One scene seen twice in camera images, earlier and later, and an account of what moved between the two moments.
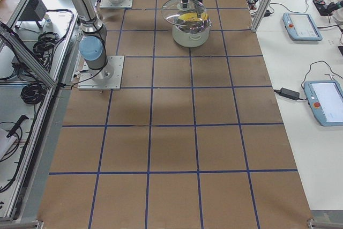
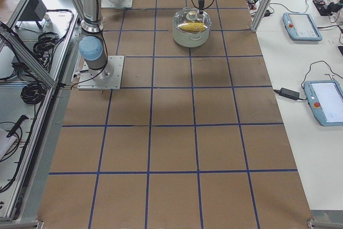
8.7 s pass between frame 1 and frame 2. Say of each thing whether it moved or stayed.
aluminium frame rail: stayed
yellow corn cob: moved
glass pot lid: moved
